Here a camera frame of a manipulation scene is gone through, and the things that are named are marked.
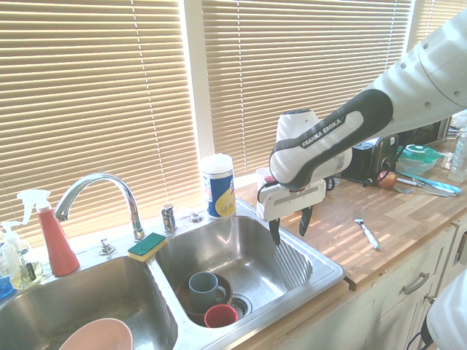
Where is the metal drawer handle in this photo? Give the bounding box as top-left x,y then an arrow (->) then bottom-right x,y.
401,272 -> 431,296

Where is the person in white shirt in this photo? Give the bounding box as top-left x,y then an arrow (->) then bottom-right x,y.
406,271 -> 467,350

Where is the red spray bottle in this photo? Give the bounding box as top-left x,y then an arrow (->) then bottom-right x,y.
16,189 -> 81,278

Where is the small chrome sink knob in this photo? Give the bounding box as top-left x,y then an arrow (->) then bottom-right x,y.
99,237 -> 117,256

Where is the red cup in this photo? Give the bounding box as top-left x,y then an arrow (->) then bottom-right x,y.
204,304 -> 240,329

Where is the white wipes canister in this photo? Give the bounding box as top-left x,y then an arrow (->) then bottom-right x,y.
201,153 -> 237,221

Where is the black toaster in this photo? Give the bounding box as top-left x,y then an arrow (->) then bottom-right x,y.
340,133 -> 401,184

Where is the white cup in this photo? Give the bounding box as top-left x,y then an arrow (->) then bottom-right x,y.
254,167 -> 274,195

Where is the clear plastic water bottle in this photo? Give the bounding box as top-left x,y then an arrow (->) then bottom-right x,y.
447,127 -> 467,184

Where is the medium beige window blind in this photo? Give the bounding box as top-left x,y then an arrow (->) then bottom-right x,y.
201,0 -> 413,177

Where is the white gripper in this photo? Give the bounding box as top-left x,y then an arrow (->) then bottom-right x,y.
256,178 -> 327,246

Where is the sink drain strainer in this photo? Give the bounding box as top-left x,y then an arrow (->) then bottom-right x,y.
230,294 -> 253,316

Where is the cream kitchen cabinet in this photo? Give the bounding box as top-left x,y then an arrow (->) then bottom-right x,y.
251,218 -> 467,350

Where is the clear soap pump bottle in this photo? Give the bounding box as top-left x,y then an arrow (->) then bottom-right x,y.
0,220 -> 45,291

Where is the stainless steel double sink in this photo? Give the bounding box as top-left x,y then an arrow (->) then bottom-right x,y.
0,198 -> 346,350

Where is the clear container green lid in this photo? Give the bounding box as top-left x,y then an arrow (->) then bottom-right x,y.
396,144 -> 442,176

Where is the red apple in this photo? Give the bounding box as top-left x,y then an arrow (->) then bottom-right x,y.
377,170 -> 398,190

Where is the dark countertop appliance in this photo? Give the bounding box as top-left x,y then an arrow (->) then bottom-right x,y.
398,115 -> 452,147

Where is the grey mug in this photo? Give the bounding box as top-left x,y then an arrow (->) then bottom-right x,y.
188,271 -> 228,311

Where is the brown bowl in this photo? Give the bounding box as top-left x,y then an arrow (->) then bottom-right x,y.
176,272 -> 235,319

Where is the wide beige window blind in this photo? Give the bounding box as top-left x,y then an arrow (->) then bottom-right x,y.
0,0 -> 193,249

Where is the green and yellow sponge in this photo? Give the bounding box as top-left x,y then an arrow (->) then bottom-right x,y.
127,233 -> 169,263

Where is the narrow beige window blind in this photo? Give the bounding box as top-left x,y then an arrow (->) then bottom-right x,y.
415,0 -> 467,42

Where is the teal knife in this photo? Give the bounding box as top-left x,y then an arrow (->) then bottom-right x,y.
395,169 -> 462,195

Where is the pink bowl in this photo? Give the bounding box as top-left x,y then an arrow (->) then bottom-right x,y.
58,317 -> 134,350

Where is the blue dish soap bottle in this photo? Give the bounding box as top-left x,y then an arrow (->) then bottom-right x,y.
0,273 -> 15,301

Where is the chrome curved faucet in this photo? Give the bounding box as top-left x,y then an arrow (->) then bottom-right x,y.
53,172 -> 147,242

